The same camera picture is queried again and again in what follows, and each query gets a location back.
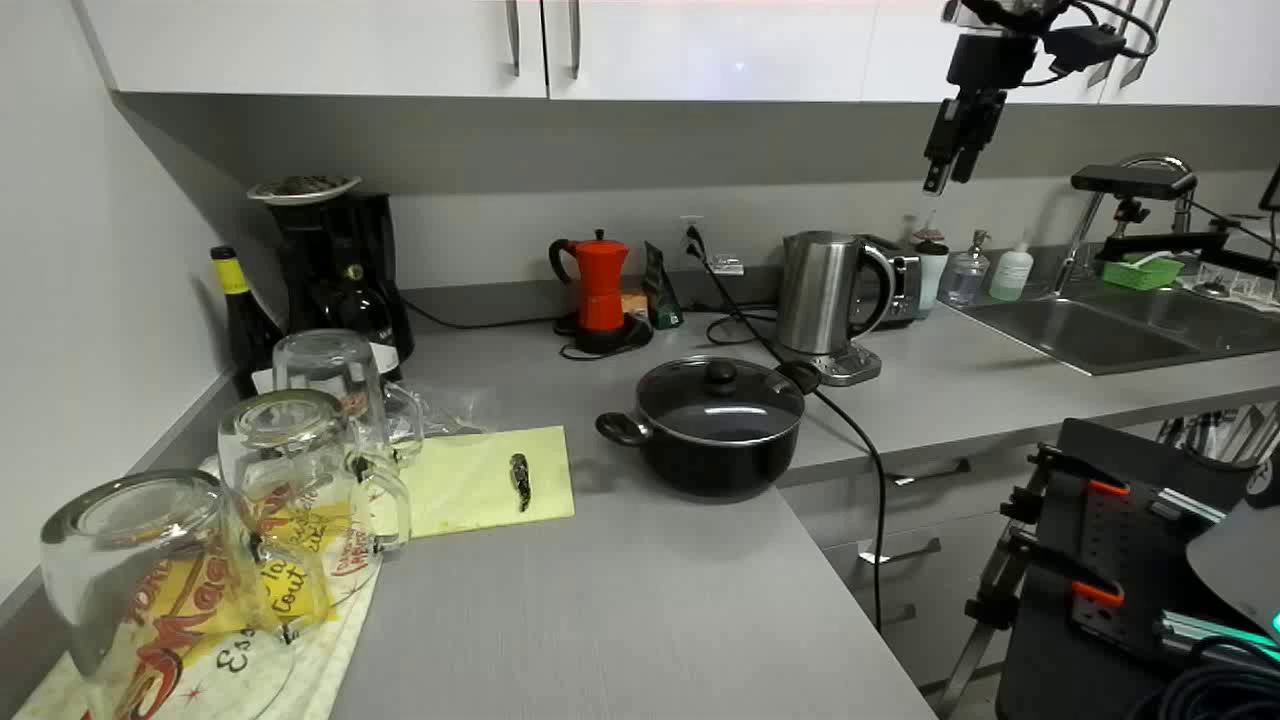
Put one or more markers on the yellow notepad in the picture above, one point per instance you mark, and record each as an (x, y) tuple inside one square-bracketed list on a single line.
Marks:
[(467, 481)]

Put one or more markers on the stainless steel sink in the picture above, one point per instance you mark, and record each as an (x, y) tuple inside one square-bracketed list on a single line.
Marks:
[(1107, 335)]

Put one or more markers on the black clamp orange trigger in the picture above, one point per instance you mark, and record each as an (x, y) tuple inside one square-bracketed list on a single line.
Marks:
[(1081, 585)]

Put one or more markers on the small clear glass mug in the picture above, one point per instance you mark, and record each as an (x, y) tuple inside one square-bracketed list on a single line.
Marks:
[(326, 365)]

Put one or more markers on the white cabinet door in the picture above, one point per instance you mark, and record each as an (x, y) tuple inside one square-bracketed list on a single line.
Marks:
[(773, 47), (307, 47)]

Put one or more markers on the red moka pot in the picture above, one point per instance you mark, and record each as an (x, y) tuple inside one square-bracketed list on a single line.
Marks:
[(602, 281)]

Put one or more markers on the white power adapter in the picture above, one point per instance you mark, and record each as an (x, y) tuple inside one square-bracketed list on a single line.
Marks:
[(724, 265)]

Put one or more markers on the dark green bottle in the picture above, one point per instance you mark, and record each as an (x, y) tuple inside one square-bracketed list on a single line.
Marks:
[(663, 293)]

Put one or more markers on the white wall outlet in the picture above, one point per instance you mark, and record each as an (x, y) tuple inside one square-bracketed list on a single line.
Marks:
[(688, 228)]

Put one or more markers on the silver faucet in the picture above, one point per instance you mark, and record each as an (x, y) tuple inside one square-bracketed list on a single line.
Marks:
[(1076, 242)]

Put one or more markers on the green sponge holder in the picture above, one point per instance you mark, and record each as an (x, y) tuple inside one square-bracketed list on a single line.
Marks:
[(1142, 273)]

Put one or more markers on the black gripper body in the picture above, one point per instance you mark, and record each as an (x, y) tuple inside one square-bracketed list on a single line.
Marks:
[(984, 75)]

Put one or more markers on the white soap bottle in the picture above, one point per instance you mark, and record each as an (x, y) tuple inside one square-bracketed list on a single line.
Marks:
[(1010, 273)]

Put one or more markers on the black cooking pot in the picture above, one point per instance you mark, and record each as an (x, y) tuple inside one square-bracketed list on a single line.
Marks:
[(721, 466)]

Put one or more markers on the clear soap bottle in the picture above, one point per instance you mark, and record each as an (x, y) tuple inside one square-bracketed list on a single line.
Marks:
[(971, 277)]

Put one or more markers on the black camera on stand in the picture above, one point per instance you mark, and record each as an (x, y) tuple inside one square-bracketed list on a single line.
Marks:
[(1133, 176)]

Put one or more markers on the black round trivet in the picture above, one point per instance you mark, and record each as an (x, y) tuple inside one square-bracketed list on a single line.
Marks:
[(624, 338)]

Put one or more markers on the silver toaster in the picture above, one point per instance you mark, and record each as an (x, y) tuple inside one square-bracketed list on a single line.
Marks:
[(908, 281)]

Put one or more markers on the stainless electric kettle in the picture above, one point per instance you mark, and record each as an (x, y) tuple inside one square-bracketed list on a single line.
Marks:
[(816, 303)]

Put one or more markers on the dark wine bottle yellow foil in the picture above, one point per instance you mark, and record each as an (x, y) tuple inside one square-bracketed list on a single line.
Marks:
[(240, 325)]

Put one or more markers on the black coffee maker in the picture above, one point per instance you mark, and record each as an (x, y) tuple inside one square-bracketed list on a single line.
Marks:
[(343, 265)]

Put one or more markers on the glass pot lid black knob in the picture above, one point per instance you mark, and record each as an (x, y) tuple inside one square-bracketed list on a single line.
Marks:
[(721, 392)]

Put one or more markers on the black board on stand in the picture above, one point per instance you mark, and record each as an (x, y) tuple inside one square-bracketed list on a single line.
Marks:
[(1147, 535)]

